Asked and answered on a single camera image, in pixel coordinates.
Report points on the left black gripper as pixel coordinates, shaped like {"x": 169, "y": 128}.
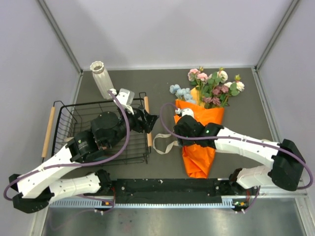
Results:
{"x": 148, "y": 121}

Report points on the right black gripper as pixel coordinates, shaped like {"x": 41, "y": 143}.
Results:
{"x": 183, "y": 142}

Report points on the cream printed ribbon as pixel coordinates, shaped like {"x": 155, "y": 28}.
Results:
{"x": 162, "y": 143}

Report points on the orange paper flower bouquet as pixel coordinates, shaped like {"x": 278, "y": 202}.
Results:
{"x": 207, "y": 100}

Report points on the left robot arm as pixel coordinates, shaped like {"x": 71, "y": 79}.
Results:
{"x": 47, "y": 185}

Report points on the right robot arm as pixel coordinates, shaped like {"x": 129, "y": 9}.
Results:
{"x": 282, "y": 163}

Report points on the white ribbed ceramic vase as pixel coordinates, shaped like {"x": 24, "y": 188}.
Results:
{"x": 101, "y": 78}

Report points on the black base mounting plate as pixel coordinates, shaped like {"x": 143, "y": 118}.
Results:
{"x": 171, "y": 191}

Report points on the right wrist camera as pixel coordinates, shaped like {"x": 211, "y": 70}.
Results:
{"x": 184, "y": 112}

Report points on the black wire dish rack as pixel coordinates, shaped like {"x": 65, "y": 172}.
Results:
{"x": 104, "y": 123}

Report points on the grey cable duct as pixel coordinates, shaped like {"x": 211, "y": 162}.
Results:
{"x": 78, "y": 202}

